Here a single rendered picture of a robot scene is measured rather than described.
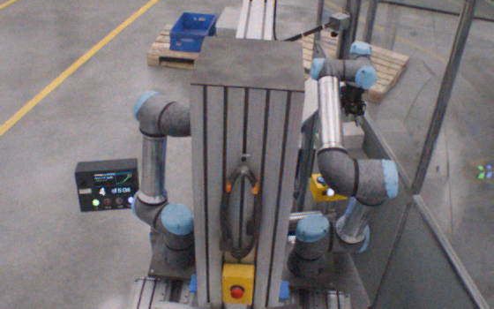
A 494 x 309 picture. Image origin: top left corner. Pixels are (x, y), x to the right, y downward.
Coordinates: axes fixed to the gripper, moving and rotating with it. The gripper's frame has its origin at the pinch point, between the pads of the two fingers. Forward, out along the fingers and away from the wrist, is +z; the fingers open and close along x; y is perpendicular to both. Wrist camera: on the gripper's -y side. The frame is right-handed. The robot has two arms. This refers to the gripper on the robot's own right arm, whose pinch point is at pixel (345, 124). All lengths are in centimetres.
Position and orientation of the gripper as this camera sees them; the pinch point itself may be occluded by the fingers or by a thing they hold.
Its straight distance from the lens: 200.8
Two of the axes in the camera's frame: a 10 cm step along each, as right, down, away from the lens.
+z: -0.5, 8.0, 6.0
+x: 9.8, -0.7, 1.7
